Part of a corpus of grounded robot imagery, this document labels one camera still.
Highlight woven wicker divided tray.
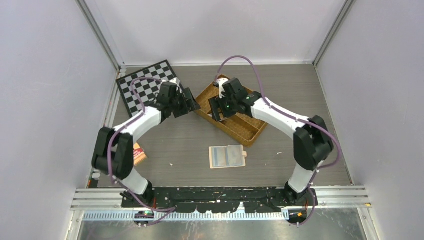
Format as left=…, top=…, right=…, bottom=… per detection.
left=195, top=74, right=268, bottom=147

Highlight beige leather card holder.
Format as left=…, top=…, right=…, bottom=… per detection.
left=208, top=145, right=247, bottom=169

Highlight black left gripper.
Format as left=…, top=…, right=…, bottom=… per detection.
left=170, top=88, right=200, bottom=118

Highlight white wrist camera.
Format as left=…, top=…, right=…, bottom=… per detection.
left=169, top=77, right=182, bottom=88
left=213, top=77, right=229, bottom=99

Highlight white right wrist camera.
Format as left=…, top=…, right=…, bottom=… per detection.
left=213, top=77, right=229, bottom=99

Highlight black white chessboard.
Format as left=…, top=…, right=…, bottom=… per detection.
left=116, top=60, right=177, bottom=117

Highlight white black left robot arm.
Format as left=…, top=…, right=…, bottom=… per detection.
left=91, top=81, right=200, bottom=207

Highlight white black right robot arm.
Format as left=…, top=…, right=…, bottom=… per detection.
left=208, top=77, right=334, bottom=205

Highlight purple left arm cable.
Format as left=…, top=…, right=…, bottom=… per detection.
left=106, top=77, right=181, bottom=227

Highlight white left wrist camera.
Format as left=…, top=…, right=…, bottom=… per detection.
left=169, top=77, right=182, bottom=88

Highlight red orange patterned card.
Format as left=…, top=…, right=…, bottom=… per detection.
left=133, top=142, right=148, bottom=166

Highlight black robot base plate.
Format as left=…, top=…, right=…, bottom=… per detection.
left=140, top=186, right=318, bottom=214

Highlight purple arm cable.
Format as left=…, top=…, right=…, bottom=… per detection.
left=213, top=55, right=342, bottom=228
left=106, top=77, right=181, bottom=227

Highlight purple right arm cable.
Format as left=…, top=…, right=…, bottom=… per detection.
left=213, top=55, right=342, bottom=228

